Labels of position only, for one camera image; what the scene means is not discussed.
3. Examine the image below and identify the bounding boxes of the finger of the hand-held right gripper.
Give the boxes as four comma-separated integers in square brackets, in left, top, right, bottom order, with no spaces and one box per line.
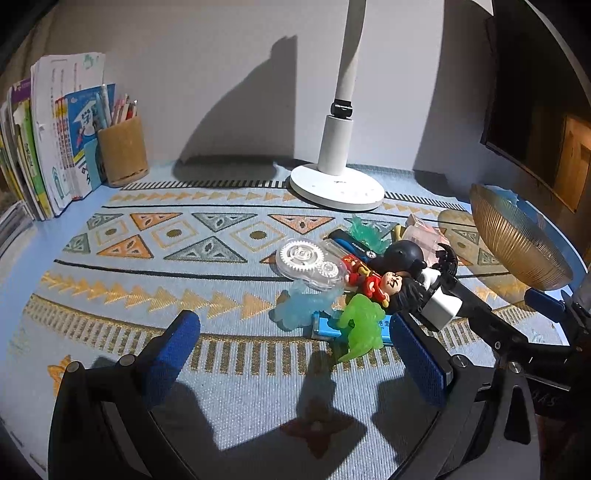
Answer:
[442,276,574,366]
[524,287,591,334]

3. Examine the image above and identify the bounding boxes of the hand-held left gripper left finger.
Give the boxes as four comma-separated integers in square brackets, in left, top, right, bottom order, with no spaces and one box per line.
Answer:
[47,310,201,480]

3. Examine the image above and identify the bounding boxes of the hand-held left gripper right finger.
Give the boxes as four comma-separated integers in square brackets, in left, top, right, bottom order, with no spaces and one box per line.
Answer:
[393,313,539,480]

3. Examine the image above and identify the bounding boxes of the white charger cube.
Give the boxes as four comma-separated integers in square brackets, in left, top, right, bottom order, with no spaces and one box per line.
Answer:
[422,288,463,332]

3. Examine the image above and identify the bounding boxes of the green translucent dinosaur toy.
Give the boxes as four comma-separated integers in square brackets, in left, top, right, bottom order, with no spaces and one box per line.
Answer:
[336,295,387,363]

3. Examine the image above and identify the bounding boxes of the black claw hair clip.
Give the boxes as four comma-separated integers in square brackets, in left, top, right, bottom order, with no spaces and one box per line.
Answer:
[436,244,461,278]

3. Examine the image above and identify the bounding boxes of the amber ribbed glass bowl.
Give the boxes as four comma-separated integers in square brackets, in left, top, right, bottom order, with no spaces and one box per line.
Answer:
[470,184,574,291]

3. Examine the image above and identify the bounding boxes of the red-clothed black-haired figurine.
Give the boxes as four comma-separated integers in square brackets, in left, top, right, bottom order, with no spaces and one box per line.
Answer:
[344,254,437,319]

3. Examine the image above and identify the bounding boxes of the blue box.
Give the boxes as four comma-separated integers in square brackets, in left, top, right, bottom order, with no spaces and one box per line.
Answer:
[310,310,393,347]

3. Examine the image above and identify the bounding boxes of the pink clear plastic packet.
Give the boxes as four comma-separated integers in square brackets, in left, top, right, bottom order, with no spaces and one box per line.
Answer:
[406,213,444,266]

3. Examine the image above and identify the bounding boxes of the black round figurine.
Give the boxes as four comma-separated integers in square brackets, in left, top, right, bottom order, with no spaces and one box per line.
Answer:
[369,240,441,288]

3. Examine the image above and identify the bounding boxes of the blue translucent dinosaur toy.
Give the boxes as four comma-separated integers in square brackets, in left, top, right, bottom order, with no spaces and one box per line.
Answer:
[270,279,345,332]

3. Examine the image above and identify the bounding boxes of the teal translucent toy figure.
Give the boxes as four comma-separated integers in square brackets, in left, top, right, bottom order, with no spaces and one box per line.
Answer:
[346,213,393,254]

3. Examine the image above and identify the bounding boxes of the clear correction tape dispenser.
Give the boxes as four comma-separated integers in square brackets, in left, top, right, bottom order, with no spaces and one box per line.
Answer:
[276,239,345,292]

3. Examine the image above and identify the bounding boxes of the patterned woven table mat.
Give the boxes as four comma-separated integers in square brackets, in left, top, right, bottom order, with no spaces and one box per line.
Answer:
[0,161,578,480]

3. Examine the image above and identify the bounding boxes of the light blue cloth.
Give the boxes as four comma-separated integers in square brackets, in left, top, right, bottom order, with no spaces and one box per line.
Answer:
[489,185,532,205]

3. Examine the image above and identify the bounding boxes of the light blue booklet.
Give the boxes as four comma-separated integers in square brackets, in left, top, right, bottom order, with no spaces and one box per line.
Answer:
[84,138,108,191]

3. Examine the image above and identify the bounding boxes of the grey flat stack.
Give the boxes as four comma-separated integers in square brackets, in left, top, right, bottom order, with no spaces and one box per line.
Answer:
[0,200,35,259]

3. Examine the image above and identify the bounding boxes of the wooden pen holder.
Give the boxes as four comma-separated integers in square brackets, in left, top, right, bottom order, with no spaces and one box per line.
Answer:
[97,114,149,188]

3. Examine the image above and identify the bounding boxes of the dark framed screen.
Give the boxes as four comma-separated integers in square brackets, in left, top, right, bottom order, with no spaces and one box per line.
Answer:
[480,0,591,213]

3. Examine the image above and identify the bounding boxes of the white desk lamp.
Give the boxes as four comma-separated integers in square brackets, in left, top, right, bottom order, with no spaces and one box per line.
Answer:
[288,0,385,212]

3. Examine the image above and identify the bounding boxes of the row of books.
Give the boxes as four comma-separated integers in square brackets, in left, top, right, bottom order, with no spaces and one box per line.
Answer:
[0,54,107,222]

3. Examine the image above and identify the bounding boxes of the bunch of pens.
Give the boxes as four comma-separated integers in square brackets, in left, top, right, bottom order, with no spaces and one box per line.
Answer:
[98,83,139,132]

